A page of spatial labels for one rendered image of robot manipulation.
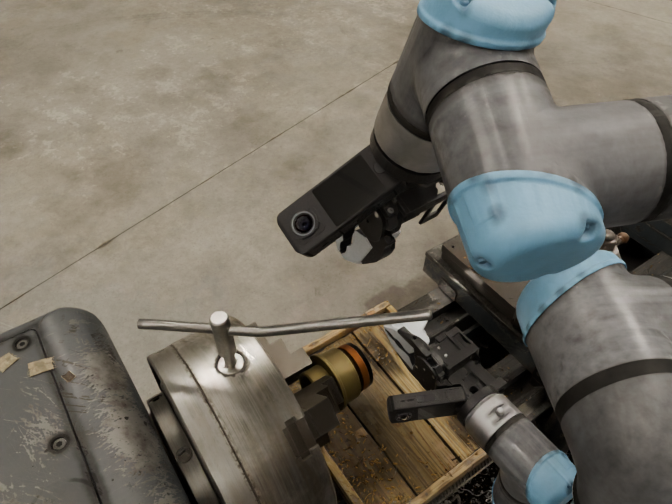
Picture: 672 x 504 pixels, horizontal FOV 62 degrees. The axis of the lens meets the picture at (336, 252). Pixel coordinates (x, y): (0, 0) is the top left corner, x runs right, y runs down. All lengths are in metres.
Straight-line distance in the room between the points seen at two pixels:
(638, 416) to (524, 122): 0.26
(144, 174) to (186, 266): 0.73
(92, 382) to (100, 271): 1.94
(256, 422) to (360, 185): 0.33
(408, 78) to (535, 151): 0.12
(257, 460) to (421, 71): 0.47
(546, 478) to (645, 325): 0.31
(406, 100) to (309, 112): 3.02
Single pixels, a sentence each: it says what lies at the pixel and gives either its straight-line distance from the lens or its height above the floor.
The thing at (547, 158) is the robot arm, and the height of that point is 1.65.
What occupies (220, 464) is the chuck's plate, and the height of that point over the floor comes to 1.21.
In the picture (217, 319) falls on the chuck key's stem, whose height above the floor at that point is 1.32.
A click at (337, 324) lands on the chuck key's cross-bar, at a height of 1.33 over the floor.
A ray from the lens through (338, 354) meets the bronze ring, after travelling 0.84.
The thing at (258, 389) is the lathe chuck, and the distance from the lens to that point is 0.69.
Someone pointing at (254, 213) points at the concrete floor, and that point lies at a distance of 2.73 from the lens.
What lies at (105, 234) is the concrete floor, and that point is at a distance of 2.81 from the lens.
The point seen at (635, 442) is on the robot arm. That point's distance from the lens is 0.50.
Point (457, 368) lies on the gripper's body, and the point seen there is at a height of 1.11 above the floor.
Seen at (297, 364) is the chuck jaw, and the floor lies 1.11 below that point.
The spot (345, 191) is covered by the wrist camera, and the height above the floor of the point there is 1.51.
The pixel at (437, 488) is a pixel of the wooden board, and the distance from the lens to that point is 0.99.
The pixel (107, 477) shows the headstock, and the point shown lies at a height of 1.25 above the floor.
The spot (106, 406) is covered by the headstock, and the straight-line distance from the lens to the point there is 0.70.
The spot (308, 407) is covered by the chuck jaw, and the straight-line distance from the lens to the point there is 0.72.
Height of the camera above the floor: 1.82
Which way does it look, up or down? 46 degrees down
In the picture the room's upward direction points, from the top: straight up
